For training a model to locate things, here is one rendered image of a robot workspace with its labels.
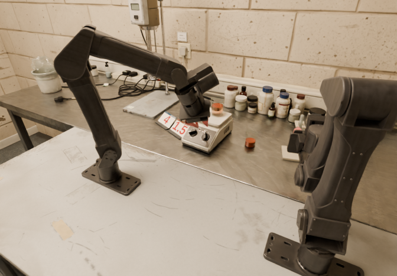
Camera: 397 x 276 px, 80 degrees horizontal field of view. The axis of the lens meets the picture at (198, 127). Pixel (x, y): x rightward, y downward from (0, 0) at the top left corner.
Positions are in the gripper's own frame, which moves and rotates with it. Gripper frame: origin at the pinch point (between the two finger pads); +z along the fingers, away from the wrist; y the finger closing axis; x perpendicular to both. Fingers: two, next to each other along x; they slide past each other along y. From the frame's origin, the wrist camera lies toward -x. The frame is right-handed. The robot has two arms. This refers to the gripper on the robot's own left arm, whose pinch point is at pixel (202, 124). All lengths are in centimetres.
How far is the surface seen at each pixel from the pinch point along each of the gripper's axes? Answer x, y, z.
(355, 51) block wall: -40, -63, 17
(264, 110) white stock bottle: -24.7, -22.3, 29.5
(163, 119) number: -15.1, 22.6, 12.7
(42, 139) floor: -79, 218, 97
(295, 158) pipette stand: 8.0, -30.1, 16.9
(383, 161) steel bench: 8, -60, 26
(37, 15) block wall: -124, 140, -4
